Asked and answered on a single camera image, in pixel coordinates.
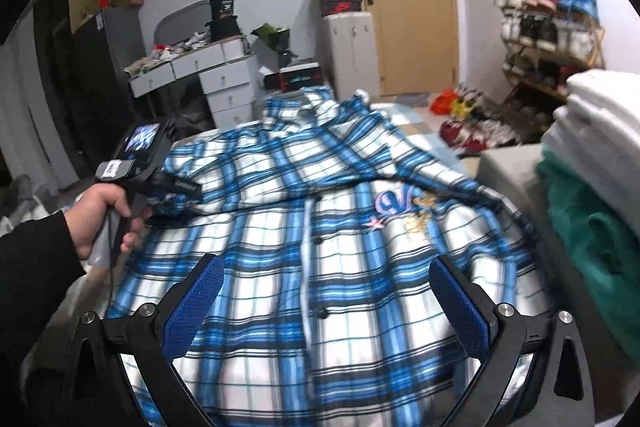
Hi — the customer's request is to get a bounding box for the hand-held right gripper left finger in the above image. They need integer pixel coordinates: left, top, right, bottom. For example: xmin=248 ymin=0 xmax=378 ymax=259
xmin=65 ymin=253 xmax=226 ymax=427

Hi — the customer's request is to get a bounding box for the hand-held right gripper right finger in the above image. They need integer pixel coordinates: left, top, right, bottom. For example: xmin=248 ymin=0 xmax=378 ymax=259
xmin=429 ymin=255 xmax=594 ymax=427

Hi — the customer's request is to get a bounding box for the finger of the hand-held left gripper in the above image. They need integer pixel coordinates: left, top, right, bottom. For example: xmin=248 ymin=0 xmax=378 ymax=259
xmin=150 ymin=171 xmax=203 ymax=204

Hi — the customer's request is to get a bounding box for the blue plaid shirt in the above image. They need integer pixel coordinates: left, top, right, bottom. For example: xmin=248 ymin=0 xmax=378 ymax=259
xmin=107 ymin=87 xmax=556 ymax=427

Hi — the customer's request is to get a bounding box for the stack of white folded clothes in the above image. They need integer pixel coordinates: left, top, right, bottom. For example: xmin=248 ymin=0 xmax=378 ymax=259
xmin=540 ymin=69 xmax=640 ymax=228

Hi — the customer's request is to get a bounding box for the person's left hand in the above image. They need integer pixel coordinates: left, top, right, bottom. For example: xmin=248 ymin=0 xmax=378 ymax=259
xmin=74 ymin=183 xmax=145 ymax=260

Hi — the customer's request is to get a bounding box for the black wardrobe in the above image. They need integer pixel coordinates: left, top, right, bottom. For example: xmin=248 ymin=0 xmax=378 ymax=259
xmin=30 ymin=7 xmax=151 ymax=188

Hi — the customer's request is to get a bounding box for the pile of desk clutter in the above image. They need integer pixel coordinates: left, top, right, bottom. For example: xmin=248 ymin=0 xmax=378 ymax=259
xmin=125 ymin=38 xmax=211 ymax=76

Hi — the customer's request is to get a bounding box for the white desk with drawers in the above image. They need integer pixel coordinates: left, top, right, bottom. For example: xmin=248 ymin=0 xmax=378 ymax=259
xmin=127 ymin=36 xmax=261 ymax=130

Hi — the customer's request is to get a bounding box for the grey bed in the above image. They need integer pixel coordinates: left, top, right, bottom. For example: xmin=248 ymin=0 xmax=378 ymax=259
xmin=477 ymin=142 xmax=556 ymax=258

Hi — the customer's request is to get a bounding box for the grey suitcase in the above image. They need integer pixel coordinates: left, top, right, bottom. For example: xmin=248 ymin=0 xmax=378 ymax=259
xmin=154 ymin=1 xmax=216 ymax=50

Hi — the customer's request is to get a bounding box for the green folded cloth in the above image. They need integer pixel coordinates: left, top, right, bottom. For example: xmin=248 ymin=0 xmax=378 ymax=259
xmin=537 ymin=147 xmax=640 ymax=353

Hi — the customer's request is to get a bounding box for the black shoe box red stripe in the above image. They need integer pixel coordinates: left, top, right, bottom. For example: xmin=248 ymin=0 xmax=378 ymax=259
xmin=262 ymin=62 xmax=323 ymax=92

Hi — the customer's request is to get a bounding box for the green bag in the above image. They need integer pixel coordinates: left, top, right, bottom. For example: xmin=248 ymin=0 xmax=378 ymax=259
xmin=251 ymin=23 xmax=292 ymax=58

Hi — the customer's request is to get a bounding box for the pile of shoes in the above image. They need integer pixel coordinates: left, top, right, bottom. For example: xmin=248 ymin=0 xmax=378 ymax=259
xmin=431 ymin=86 xmax=521 ymax=152

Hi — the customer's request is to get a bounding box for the checkered bed sheet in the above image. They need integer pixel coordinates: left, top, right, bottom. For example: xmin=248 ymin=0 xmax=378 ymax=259
xmin=370 ymin=102 xmax=483 ymax=162

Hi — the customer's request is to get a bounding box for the white cabinet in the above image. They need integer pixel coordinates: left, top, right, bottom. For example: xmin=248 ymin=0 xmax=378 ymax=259
xmin=322 ymin=12 xmax=381 ymax=100

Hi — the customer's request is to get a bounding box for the black red-logo shoe box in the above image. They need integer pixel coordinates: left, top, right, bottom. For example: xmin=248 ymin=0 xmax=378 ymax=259
xmin=317 ymin=0 xmax=366 ymax=16

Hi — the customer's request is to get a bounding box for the wooden shoe rack with shoes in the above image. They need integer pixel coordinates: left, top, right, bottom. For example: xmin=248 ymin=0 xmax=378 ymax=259
xmin=495 ymin=0 xmax=606 ymax=142

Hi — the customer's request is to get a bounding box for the wooden door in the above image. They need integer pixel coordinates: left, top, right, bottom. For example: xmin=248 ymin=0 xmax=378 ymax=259
xmin=341 ymin=0 xmax=460 ymax=98

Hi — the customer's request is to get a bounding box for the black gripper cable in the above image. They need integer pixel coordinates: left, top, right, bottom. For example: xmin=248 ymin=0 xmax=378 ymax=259
xmin=102 ymin=207 xmax=120 ymax=308

